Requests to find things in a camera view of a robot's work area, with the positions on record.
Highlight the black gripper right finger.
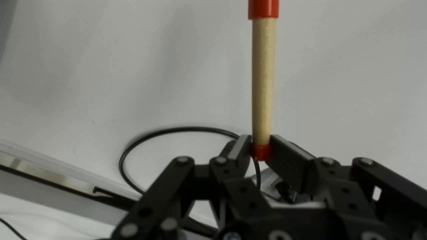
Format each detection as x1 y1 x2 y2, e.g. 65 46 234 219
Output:
266 135 427 240

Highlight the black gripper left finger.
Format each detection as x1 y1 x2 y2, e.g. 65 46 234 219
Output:
110 135 266 240

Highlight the table cable hatch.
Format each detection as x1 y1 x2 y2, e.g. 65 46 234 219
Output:
0 140 138 224

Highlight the black cable on table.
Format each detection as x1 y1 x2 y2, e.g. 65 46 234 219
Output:
117 126 261 198

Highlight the orange and beige pen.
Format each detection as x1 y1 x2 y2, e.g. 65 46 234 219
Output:
248 0 278 160

